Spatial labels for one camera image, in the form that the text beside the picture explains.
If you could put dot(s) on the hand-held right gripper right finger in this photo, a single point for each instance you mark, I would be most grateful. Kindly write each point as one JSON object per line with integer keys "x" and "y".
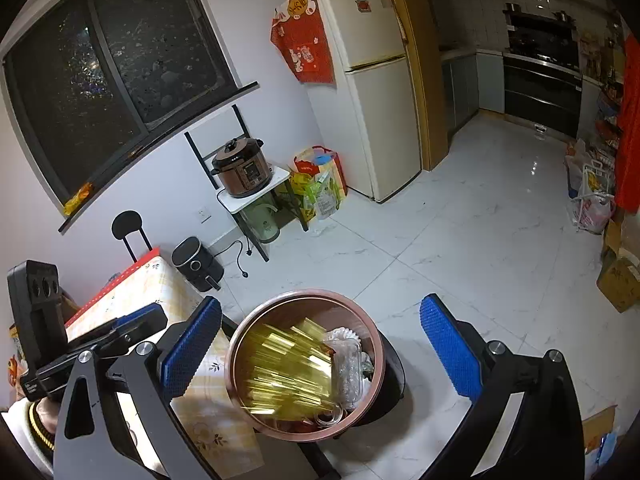
{"x": 447, "y": 347}

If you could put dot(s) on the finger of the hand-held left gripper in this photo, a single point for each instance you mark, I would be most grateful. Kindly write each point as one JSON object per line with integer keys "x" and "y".
{"x": 117, "y": 346}
{"x": 130, "y": 322}

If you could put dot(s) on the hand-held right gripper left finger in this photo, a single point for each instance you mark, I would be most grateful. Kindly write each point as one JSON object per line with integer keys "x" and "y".
{"x": 192, "y": 345}

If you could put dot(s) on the gold foil wrapper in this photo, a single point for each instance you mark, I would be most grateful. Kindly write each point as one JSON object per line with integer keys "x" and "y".
{"x": 285, "y": 370}

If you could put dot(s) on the clear plastic packaging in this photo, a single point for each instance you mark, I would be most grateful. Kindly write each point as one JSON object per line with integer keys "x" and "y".
{"x": 350, "y": 375}

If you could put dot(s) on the white foam net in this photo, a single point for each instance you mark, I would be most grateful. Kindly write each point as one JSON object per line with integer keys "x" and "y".
{"x": 345, "y": 334}

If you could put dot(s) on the brown trash bin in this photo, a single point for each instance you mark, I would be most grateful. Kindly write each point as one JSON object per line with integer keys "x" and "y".
{"x": 295, "y": 305}

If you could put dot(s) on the person's left forearm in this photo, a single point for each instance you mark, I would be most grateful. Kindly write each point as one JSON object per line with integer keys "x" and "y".
{"x": 20, "y": 440}

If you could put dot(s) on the person's left hand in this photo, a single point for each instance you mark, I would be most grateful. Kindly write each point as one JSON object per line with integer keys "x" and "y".
{"x": 49, "y": 414}

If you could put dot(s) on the yellow checked tablecloth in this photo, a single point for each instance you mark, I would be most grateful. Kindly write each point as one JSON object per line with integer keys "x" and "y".
{"x": 165, "y": 280}

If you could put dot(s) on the black air fryer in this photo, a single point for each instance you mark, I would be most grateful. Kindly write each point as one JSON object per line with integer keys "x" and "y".
{"x": 195, "y": 265}

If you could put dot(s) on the black round-back chair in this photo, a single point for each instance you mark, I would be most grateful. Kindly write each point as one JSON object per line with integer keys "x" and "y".
{"x": 127, "y": 225}

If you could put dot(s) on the yellow snack packet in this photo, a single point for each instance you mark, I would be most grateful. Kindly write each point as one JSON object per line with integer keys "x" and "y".
{"x": 77, "y": 199}

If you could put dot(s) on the green electric kettle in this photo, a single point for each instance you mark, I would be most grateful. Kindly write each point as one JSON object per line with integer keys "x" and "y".
{"x": 262, "y": 225}

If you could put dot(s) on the flat cardboard piece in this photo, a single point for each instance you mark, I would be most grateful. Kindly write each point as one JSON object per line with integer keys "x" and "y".
{"x": 600, "y": 430}

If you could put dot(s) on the brown pressure cooker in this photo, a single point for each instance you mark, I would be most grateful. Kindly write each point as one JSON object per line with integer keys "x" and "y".
{"x": 242, "y": 172}

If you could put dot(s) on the black metal rack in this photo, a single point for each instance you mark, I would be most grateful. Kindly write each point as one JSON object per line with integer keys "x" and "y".
{"x": 197, "y": 155}

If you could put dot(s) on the cardboard box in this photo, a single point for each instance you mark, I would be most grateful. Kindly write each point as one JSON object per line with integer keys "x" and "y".
{"x": 620, "y": 285}

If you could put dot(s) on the colourful shopping bag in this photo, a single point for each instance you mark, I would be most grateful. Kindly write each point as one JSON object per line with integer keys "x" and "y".
{"x": 320, "y": 185}

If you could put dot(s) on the white plastic shopping bags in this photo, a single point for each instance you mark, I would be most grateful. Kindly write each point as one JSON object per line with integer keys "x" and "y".
{"x": 592, "y": 200}

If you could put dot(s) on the dark sliding window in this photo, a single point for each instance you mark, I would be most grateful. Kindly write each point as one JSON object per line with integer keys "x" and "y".
{"x": 100, "y": 85}

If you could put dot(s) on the cream fridge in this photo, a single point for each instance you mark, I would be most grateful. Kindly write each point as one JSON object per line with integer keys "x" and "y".
{"x": 380, "y": 110}

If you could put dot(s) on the black windowsill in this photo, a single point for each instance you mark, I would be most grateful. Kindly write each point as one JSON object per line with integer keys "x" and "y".
{"x": 242, "y": 93}

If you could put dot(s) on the grey kitchen cabinet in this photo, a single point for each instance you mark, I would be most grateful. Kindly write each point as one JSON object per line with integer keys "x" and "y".
{"x": 465, "y": 90}

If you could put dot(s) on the black built-in oven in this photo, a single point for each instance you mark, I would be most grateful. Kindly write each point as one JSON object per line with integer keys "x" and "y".
{"x": 540, "y": 95}

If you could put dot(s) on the red hanging cloth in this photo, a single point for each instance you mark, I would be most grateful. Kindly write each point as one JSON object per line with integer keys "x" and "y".
{"x": 630, "y": 135}

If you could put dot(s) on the red printed cloth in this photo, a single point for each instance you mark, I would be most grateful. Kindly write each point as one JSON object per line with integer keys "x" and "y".
{"x": 305, "y": 50}

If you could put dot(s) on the wooden door frame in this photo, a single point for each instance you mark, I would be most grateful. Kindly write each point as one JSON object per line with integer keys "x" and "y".
{"x": 420, "y": 85}

